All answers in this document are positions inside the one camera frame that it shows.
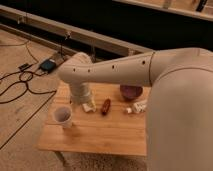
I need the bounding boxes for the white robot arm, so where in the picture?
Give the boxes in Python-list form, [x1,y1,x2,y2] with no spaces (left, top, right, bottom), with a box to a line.
[59,48,213,171]

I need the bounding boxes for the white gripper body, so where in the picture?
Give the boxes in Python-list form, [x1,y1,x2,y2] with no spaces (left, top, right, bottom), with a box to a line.
[69,83,92,104]

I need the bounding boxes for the brown sausage-shaped object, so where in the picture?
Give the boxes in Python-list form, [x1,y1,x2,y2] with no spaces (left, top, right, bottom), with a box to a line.
[101,99,111,115]

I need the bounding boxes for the wooden table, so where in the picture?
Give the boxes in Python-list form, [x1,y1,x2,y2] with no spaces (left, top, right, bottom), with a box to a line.
[37,82,146,156]

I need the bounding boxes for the small white brown object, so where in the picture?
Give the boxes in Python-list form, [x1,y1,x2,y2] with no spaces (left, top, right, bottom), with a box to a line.
[125,107,132,114]

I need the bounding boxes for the small black floor device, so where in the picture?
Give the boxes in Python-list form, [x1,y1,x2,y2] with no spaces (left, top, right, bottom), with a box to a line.
[18,63,30,71]

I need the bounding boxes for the dark red ceramic bowl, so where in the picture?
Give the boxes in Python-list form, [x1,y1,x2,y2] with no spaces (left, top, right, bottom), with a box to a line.
[120,85,143,101]

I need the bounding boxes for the black cable on floor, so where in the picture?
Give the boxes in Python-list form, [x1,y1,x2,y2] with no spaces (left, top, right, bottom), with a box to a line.
[0,39,58,105]

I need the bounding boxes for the white sponge block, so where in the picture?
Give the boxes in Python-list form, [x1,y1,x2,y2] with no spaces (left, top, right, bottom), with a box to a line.
[82,103,96,113]

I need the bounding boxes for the blue power adapter box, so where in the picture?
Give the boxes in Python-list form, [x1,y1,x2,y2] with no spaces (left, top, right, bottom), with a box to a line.
[39,59,56,72]

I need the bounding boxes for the white crumpled object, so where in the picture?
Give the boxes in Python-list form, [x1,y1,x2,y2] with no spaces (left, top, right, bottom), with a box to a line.
[132,100,147,113]

